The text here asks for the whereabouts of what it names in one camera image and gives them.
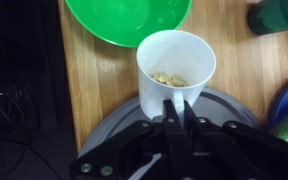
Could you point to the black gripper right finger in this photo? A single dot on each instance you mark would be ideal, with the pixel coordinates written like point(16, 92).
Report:
point(241, 152)

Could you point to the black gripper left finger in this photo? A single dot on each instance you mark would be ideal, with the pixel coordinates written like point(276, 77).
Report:
point(123, 154)

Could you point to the white mug cup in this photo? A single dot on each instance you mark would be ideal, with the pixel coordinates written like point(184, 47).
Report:
point(173, 52)

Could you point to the nuts in mug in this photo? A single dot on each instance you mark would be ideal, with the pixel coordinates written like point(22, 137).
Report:
point(169, 80)

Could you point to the green plastic bowl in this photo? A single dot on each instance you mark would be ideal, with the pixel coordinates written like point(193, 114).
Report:
point(127, 23)

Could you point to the dark green cup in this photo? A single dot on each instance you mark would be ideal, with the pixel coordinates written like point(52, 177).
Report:
point(268, 16)

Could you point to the grey round tray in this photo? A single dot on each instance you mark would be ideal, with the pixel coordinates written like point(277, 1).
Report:
point(203, 164)

